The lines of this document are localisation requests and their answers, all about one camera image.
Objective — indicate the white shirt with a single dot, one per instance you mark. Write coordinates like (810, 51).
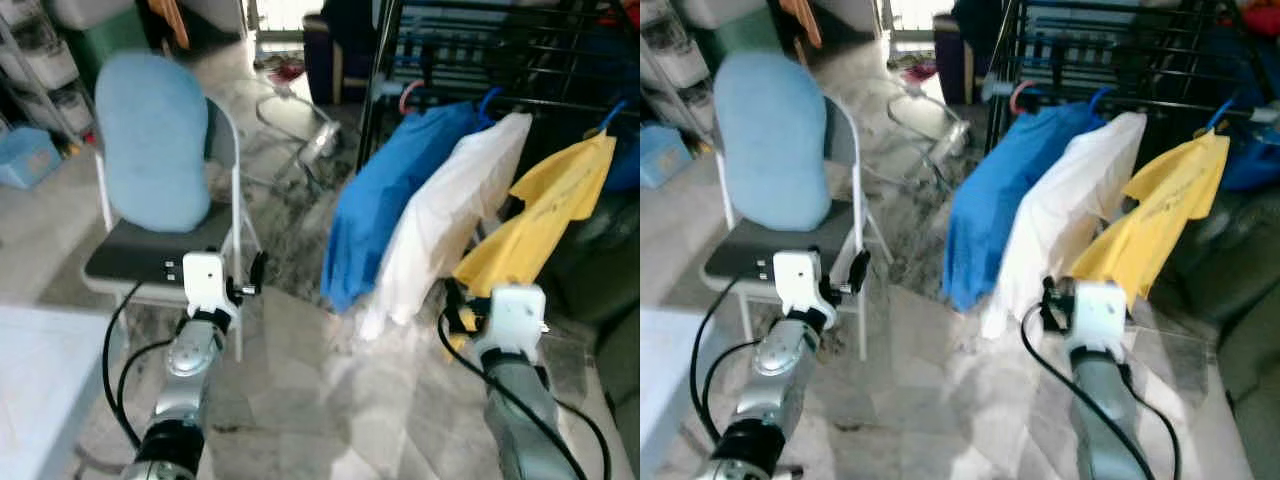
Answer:
(440, 220)
(1060, 220)

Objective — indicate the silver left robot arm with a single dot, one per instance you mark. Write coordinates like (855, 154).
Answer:
(790, 360)
(190, 355)

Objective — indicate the pink hanger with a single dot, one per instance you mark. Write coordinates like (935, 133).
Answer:
(402, 95)
(1013, 97)

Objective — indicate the grey white folding chair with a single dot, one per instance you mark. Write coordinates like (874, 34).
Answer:
(140, 258)
(750, 262)

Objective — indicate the blue shirt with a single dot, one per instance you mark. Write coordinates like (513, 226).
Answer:
(380, 200)
(1000, 200)

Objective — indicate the yellow shirt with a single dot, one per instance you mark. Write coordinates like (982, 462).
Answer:
(550, 200)
(1170, 200)

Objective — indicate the grey green leather sofa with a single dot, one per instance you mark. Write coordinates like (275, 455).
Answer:
(610, 270)
(1240, 300)

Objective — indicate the light blue pillow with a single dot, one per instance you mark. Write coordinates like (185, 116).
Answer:
(770, 140)
(150, 140)

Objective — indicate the black clothes drying rack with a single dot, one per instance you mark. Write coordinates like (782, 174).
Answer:
(1000, 80)
(367, 120)

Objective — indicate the maroon rag pile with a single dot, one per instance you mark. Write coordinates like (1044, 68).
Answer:
(918, 70)
(288, 70)

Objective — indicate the white plastic folding table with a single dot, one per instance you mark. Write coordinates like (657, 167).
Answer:
(40, 400)
(660, 400)

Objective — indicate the blue bag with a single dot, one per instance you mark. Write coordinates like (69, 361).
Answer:
(1255, 160)
(625, 165)

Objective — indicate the light blue plastic basket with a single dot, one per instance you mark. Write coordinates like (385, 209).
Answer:
(662, 160)
(28, 160)

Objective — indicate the dark purple bin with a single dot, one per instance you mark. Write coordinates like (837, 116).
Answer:
(320, 60)
(950, 60)

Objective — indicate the orange brown object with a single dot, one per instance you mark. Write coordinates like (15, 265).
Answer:
(172, 22)
(803, 22)

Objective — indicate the green laundry hamper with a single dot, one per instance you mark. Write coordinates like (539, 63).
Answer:
(100, 45)
(735, 40)

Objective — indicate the clear plastic drawer unit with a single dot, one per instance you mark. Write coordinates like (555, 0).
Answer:
(40, 60)
(665, 50)

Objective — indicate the red garment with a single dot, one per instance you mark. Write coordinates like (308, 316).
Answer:
(1262, 18)
(632, 12)

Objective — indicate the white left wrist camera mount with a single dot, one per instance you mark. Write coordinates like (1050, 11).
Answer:
(207, 278)
(797, 277)

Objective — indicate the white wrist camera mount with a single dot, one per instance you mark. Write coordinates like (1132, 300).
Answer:
(797, 277)
(515, 315)
(207, 278)
(1100, 312)

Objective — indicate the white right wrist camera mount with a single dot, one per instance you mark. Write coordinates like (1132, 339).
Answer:
(1100, 312)
(515, 315)

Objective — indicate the white tubular frame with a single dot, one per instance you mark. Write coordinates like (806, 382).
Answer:
(322, 140)
(952, 138)

